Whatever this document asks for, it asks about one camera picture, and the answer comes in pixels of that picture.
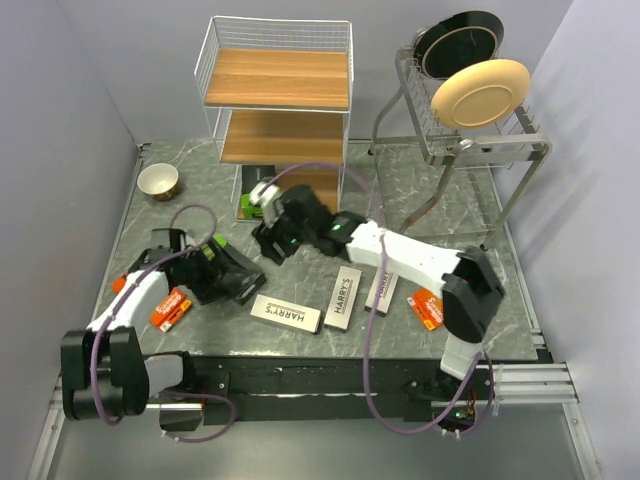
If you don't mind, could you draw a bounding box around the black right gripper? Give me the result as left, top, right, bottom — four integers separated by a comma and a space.
253, 200, 317, 265

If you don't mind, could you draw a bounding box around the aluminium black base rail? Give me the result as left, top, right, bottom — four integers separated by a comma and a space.
29, 357, 603, 479

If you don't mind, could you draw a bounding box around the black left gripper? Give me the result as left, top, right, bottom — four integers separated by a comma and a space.
179, 236, 247, 304

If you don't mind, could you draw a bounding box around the white Harry's box left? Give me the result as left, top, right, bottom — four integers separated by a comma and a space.
250, 294, 322, 335

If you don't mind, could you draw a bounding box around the white Harry's box right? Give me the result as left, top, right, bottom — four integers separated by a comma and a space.
364, 272, 398, 317

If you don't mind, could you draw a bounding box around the black plate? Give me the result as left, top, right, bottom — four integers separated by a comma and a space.
413, 10, 504, 79

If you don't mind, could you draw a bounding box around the white harry's box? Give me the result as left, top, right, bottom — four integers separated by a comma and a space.
324, 266, 361, 331
250, 294, 322, 335
364, 272, 398, 317

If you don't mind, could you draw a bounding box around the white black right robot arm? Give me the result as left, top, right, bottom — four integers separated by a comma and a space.
249, 182, 505, 398

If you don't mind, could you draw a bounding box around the orange Gillette pack right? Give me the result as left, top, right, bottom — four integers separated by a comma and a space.
407, 288, 444, 331

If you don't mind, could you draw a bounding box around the white wire wooden shelf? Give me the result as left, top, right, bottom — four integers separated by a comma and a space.
194, 15, 354, 221

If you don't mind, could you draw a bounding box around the metal dish rack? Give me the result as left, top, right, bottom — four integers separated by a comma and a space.
368, 27, 552, 249

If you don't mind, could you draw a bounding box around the beige plate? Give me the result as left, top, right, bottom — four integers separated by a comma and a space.
430, 59, 531, 129

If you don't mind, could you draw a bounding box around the white Harry's box middle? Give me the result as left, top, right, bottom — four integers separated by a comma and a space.
324, 266, 361, 331

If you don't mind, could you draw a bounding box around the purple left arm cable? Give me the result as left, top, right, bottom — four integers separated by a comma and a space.
88, 204, 236, 445

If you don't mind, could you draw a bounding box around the Gillette Labs razor box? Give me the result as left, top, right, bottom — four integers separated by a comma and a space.
186, 235, 266, 305
238, 165, 276, 220

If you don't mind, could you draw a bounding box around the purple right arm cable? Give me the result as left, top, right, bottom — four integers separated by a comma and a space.
259, 160, 501, 439

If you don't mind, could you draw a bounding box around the orange gillette pack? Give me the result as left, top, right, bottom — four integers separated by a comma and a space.
407, 288, 444, 331
111, 276, 193, 333

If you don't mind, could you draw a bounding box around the red floral ceramic bowl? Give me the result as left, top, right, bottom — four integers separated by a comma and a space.
136, 163, 179, 201

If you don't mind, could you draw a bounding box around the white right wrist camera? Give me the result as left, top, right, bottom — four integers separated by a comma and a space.
249, 181, 283, 228

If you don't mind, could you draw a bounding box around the orange Gillette pack left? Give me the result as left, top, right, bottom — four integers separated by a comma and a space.
111, 276, 193, 333

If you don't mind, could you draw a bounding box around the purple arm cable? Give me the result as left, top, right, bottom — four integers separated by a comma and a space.
259, 160, 501, 439
88, 204, 236, 445

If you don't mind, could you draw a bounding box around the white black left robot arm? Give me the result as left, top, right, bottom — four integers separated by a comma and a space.
60, 228, 266, 422

